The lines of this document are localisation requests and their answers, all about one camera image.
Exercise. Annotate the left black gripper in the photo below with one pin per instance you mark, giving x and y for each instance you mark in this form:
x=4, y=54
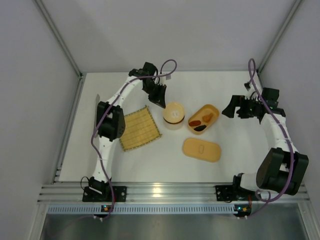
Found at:
x=153, y=90

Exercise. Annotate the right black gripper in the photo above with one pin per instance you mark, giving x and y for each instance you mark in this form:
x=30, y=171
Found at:
x=240, y=110

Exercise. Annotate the orange fried food piece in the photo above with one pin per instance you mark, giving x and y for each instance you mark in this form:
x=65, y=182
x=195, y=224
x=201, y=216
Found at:
x=207, y=118

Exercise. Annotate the round beige lid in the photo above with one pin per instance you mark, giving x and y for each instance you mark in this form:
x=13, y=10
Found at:
x=173, y=110

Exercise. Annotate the black spiky food piece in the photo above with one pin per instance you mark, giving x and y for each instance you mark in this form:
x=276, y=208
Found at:
x=200, y=128

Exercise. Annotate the red-brown sausage food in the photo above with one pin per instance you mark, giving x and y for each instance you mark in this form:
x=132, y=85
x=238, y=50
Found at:
x=194, y=123

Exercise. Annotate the beige oval lunch box lid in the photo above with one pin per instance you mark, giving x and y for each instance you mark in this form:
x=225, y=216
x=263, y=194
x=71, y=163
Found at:
x=202, y=150

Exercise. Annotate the metal tongs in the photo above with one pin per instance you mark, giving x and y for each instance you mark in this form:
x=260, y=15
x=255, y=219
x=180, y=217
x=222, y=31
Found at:
x=97, y=100

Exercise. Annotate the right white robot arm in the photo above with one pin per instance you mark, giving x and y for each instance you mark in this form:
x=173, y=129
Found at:
x=284, y=167

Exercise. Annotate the beige oval lunch box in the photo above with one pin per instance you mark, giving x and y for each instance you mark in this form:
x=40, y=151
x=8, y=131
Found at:
x=201, y=121

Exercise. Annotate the round metal-lined container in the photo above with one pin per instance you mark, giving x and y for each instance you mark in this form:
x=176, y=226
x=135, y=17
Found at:
x=176, y=124

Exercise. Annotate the bamboo mat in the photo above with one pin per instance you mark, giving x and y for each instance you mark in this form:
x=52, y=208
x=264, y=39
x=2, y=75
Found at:
x=140, y=130

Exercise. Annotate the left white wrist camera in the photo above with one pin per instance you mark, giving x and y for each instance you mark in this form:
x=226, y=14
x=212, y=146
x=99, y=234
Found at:
x=163, y=79

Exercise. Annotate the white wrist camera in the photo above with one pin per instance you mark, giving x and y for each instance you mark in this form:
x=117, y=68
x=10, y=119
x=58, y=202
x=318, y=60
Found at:
x=163, y=79
x=250, y=89

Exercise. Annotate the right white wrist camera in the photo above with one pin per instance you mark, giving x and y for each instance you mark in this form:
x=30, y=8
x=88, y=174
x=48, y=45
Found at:
x=250, y=89

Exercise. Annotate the slotted grey cable duct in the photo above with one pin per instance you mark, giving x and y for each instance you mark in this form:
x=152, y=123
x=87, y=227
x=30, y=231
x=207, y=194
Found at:
x=142, y=209

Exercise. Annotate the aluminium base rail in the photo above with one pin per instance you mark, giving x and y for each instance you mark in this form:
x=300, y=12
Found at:
x=136, y=193

